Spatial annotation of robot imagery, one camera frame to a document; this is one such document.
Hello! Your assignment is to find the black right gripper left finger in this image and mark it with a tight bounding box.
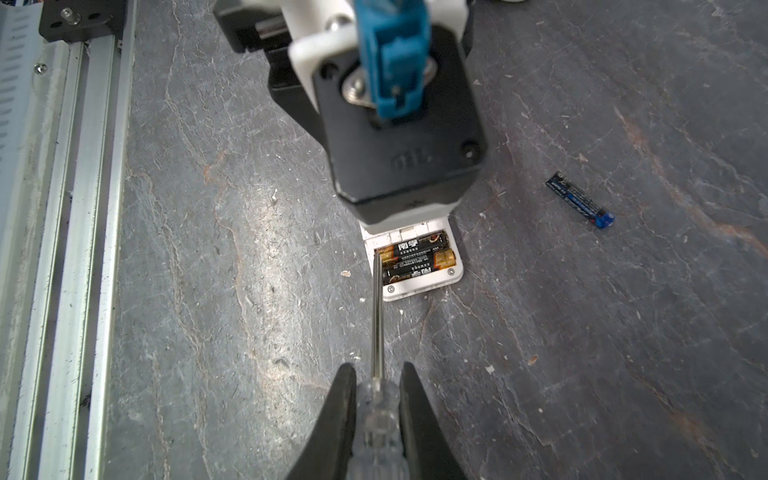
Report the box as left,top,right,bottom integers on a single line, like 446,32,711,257
286,363,357,480

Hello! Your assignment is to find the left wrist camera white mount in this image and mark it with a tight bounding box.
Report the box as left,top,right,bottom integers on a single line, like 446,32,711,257
282,1,488,234

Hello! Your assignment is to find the clear handle screwdriver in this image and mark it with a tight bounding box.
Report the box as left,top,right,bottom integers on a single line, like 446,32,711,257
347,250,407,479

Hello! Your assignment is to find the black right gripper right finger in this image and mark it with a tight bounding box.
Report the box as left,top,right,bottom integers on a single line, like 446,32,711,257
399,362,467,480

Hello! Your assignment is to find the black gold aaa battery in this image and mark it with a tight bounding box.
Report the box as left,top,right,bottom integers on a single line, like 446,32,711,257
382,248,457,285
377,230,449,263

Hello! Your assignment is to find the aluminium front rail frame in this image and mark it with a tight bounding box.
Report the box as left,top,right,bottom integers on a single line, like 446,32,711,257
1,1,137,479

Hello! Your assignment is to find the black blue AAA battery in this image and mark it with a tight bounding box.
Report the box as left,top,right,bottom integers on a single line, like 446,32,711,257
545,171,615,229

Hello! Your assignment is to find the white air conditioner remote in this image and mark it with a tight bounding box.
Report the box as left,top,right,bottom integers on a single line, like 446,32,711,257
361,216,464,302

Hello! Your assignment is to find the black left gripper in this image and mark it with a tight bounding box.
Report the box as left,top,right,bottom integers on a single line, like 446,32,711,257
213,0,326,146

